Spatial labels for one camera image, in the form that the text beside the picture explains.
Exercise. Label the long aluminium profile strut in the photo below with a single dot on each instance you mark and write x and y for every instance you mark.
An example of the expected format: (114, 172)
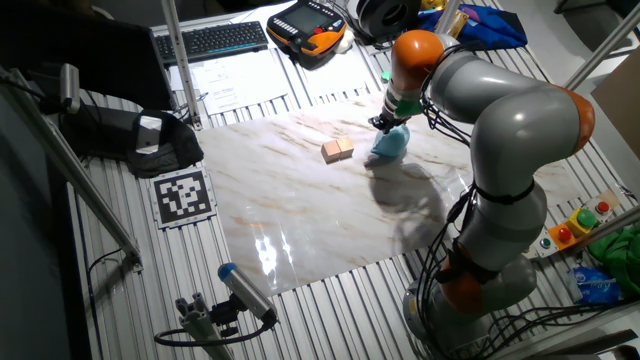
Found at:
(610, 225)
(600, 50)
(75, 172)

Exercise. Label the slim aluminium post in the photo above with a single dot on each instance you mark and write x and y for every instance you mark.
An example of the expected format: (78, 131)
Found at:
(449, 15)

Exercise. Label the blue cloth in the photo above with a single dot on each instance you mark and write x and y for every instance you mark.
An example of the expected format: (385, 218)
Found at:
(495, 30)

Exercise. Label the black laptop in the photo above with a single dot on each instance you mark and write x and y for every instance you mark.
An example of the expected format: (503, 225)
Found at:
(100, 55)

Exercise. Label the brown cardboard box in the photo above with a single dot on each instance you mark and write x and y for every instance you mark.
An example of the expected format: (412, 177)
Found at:
(620, 110)

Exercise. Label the green cloth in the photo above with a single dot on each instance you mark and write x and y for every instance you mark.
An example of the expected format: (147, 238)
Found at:
(620, 260)

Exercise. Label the white printed paper sheet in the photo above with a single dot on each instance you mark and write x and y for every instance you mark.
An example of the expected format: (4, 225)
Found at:
(340, 75)
(240, 80)

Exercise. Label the gold coloured box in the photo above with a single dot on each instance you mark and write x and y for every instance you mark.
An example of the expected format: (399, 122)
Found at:
(457, 24)

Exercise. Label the wooden coin holder block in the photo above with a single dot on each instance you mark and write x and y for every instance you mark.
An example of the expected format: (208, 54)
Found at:
(336, 150)

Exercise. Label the yellow toy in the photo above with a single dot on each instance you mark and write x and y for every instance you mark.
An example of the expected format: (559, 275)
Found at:
(434, 4)

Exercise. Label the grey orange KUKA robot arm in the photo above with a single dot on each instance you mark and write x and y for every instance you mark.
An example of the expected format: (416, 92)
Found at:
(520, 130)

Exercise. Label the white round object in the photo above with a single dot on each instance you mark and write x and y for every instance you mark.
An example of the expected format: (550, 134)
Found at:
(345, 42)

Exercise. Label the orange box red button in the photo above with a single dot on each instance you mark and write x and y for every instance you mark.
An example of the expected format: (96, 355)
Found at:
(564, 236)

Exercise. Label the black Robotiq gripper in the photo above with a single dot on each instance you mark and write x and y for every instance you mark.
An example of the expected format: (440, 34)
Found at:
(391, 120)

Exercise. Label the grey box red button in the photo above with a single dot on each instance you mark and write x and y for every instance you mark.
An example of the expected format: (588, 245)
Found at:
(601, 207)

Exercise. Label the white control box small buttons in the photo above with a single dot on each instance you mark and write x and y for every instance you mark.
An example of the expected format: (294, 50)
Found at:
(544, 245)

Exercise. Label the yellow box green button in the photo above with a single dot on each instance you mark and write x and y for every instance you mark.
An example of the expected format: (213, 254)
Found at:
(582, 221)

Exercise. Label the blue plastic bag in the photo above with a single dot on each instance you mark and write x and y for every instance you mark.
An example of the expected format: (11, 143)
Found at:
(595, 287)

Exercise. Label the black filament spool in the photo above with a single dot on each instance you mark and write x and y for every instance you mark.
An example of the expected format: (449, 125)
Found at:
(385, 17)

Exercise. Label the black case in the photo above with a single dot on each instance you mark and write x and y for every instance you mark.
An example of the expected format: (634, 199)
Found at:
(100, 130)

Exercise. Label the aluminium profile post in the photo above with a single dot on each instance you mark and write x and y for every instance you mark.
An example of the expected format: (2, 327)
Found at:
(180, 60)

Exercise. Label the black computer keyboard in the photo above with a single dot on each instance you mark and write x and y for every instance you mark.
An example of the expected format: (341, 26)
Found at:
(210, 40)

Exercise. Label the black camera clamp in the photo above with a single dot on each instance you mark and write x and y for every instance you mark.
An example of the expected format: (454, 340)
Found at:
(224, 314)

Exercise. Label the black fabric bag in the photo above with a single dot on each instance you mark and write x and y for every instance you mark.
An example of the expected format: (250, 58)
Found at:
(175, 155)

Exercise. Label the black orange teach pendant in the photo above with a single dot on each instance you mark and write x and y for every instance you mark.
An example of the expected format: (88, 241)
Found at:
(305, 25)

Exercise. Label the short aluminium profile bracket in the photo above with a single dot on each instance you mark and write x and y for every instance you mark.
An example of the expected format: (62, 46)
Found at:
(197, 320)

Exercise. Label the silver camera with blue cap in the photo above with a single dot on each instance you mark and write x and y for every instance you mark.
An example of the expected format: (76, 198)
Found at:
(245, 292)

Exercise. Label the silver grey camera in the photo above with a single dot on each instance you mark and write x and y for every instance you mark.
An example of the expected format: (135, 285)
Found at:
(70, 85)

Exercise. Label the black white fiducial marker board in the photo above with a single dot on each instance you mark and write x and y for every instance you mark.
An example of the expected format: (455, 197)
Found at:
(182, 197)

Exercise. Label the silver grey flat device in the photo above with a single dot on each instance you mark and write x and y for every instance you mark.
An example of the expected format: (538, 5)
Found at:
(149, 134)

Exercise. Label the marble pattern table mat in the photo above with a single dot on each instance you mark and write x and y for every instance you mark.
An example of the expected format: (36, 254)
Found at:
(300, 210)

